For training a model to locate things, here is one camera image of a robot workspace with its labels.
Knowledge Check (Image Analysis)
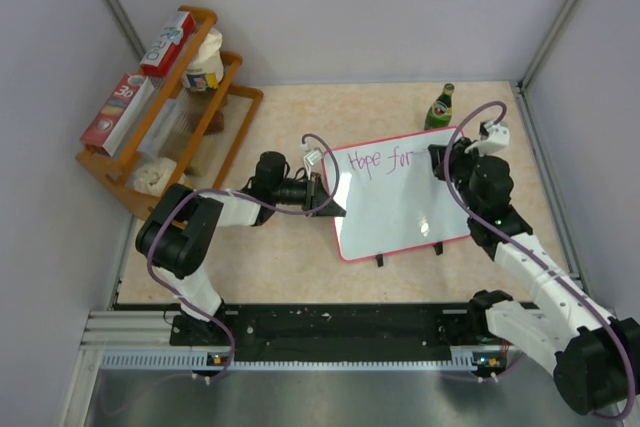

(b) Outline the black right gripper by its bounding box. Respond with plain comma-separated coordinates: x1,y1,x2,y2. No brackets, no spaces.
431,137,489,216

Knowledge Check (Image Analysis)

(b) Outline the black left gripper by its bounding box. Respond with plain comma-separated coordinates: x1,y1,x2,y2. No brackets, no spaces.
272,173,345,218

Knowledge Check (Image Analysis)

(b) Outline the pink framed whiteboard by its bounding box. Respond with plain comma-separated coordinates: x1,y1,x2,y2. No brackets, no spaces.
323,127,470,262

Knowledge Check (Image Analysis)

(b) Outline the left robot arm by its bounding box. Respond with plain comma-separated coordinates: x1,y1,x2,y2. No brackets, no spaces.
135,149,346,344

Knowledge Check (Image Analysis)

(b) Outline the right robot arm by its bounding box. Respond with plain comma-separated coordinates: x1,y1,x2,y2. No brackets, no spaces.
428,138,639,421

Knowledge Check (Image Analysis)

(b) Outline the green glass bottle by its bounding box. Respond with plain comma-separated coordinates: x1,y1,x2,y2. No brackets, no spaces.
423,83,455,131

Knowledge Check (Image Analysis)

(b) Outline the brown wrapped package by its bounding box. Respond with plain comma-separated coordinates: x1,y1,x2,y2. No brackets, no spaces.
205,110,225,135

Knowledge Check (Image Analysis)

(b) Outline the orange wooden shelf rack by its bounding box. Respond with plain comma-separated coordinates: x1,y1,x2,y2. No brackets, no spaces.
76,6,263,220

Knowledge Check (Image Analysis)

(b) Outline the white crumpled bag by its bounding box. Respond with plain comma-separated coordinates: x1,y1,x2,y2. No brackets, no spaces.
132,157,177,197

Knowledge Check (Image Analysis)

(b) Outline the white paper flour bag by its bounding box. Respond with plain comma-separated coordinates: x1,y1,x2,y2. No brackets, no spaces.
181,27,224,92

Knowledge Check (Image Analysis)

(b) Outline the red white upper box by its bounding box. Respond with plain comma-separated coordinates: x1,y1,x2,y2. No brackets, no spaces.
140,10,196,78

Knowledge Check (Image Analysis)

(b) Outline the red white box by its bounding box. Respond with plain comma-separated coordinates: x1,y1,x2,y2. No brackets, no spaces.
140,10,196,78
80,73,154,157

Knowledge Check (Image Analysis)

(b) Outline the red white lower box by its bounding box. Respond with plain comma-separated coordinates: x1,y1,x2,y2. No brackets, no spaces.
80,73,154,157

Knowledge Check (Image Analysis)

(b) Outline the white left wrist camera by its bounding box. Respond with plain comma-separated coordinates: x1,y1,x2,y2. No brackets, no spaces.
303,147,323,170

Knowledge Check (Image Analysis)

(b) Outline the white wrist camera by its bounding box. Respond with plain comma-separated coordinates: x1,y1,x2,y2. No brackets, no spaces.
464,120,510,156
303,147,323,170

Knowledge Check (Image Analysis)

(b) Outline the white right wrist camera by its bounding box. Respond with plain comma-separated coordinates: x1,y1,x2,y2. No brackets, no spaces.
464,120,510,156

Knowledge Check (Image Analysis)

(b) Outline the aluminium rail with black base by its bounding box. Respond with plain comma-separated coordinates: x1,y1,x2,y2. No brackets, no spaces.
81,303,519,374

